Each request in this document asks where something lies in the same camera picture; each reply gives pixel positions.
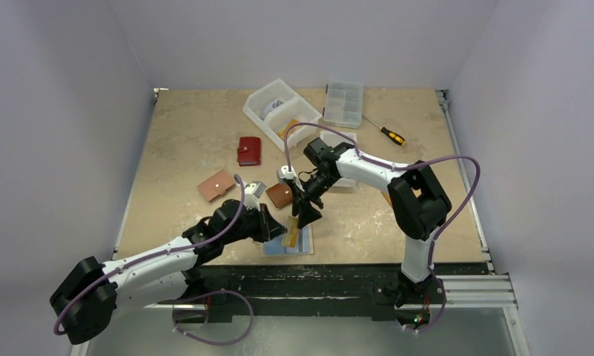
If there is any white small bin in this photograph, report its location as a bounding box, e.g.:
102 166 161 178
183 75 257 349
320 130 357 192

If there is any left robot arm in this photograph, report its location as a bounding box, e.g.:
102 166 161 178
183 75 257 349
50 200 287 345

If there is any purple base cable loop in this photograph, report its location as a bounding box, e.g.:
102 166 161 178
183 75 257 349
171 289 254 347

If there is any yellow item in bin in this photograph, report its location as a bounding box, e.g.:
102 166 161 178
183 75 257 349
277 119 304 142

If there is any pink card holder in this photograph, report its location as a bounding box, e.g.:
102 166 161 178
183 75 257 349
197 169 236 202

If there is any white divided bin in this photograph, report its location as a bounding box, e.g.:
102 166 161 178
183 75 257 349
242 79 323 151

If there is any silver credit card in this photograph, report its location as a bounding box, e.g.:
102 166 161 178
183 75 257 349
260 98 284 120

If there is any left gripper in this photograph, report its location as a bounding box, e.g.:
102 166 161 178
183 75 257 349
222 202 286 245

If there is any yellow black screwdriver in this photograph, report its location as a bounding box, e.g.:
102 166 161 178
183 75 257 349
362 114 406 146

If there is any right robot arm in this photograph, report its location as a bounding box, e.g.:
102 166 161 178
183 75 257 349
277 139 452 302

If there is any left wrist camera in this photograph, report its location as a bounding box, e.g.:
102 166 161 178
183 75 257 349
242 181 266 211

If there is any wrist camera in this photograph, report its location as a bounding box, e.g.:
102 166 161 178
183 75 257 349
277 165 302 189
242 181 266 211

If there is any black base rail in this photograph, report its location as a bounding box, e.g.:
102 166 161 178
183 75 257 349
157 263 488 326

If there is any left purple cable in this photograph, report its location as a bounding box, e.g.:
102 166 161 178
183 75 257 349
53 174 248 337

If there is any brown card holder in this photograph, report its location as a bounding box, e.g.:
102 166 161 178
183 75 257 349
266 183 293 209

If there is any red card holder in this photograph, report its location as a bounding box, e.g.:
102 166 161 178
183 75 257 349
237 136 261 167

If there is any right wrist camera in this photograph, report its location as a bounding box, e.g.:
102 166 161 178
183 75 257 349
277 165 302 189

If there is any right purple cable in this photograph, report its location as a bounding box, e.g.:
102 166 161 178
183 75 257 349
283 122 482 276

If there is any clear compartment organizer box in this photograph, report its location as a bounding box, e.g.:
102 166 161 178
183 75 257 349
323 81 364 129

